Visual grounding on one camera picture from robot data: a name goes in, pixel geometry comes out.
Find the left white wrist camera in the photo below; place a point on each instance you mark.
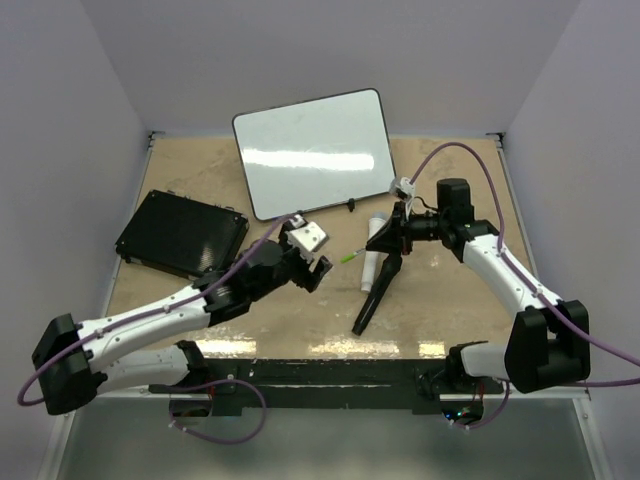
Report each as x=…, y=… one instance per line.
x=305, y=235

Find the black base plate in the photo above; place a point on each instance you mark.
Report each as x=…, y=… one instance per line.
x=389, y=384

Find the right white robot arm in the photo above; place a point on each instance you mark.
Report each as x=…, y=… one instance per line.
x=545, y=348

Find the green whiteboard marker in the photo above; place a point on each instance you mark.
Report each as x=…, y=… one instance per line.
x=352, y=255

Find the white rectangular whiteboard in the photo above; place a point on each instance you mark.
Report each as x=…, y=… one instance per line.
x=314, y=154

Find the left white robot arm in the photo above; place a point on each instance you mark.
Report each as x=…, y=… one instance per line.
x=77, y=361

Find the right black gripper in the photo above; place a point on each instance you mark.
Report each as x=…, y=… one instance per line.
x=396, y=235

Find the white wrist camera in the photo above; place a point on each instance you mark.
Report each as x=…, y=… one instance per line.
x=404, y=190
x=305, y=235

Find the white microphone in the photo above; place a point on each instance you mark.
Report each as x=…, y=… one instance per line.
x=371, y=260

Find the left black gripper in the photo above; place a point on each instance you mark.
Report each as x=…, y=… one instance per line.
x=308, y=279

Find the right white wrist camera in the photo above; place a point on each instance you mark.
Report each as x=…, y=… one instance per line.
x=404, y=190

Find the aluminium frame rail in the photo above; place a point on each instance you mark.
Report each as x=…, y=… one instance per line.
x=52, y=460

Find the black flat case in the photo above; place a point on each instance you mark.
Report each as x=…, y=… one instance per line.
x=181, y=236

